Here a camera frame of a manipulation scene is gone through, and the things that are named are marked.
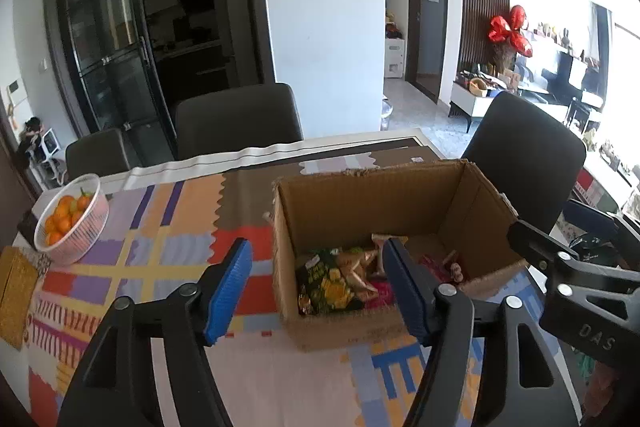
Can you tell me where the red foil snack packet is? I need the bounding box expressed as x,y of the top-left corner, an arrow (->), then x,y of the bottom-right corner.
419,251 -> 465,285

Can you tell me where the beige paper snack bag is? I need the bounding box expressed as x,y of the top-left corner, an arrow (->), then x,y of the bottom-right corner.
335,234 -> 408,304

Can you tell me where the brown cardboard box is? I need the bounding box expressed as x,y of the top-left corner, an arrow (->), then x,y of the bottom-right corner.
272,160 -> 526,351

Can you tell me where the green snack packet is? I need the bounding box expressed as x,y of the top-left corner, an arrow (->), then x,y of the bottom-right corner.
295,248 -> 363,317

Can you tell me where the dark chair right side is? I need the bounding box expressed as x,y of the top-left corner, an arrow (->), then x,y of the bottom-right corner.
462,93 -> 587,233

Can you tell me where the dark chair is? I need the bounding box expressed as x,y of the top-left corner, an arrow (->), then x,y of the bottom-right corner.
462,93 -> 587,233
65,129 -> 131,181
176,83 -> 304,159

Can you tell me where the white basket of oranges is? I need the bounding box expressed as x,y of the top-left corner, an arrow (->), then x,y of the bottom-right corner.
34,173 -> 108,265

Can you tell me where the dark chair far middle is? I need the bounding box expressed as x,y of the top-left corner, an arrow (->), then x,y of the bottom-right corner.
176,83 -> 304,159

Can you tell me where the dark chair far left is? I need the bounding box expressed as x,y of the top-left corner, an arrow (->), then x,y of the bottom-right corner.
65,129 -> 131,181

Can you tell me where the white low tv cabinet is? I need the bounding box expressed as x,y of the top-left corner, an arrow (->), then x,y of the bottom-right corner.
448,82 -> 494,132

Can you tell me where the yellow woven box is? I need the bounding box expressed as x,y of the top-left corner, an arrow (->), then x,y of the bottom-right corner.
0,246 -> 38,350

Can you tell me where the red balloon bow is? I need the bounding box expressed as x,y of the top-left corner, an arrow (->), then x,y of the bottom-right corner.
488,4 -> 533,57

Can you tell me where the black glass sliding door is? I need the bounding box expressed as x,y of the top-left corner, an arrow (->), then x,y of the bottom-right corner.
44,0 -> 274,165

